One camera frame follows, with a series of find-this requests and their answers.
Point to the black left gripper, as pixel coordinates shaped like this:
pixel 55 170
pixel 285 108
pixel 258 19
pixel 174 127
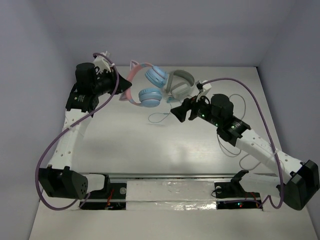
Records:
pixel 114 83

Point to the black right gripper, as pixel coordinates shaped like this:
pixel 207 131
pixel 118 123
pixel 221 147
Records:
pixel 180 112

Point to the pink blue cat-ear headphones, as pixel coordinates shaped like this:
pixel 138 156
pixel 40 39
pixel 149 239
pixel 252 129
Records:
pixel 149 97

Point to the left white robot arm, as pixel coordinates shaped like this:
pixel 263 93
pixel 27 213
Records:
pixel 58 179

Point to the white grey headphones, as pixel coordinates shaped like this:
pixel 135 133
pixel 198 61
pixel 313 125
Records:
pixel 182 89

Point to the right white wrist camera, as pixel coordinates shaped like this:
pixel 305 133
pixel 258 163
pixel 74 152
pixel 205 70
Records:
pixel 203 86

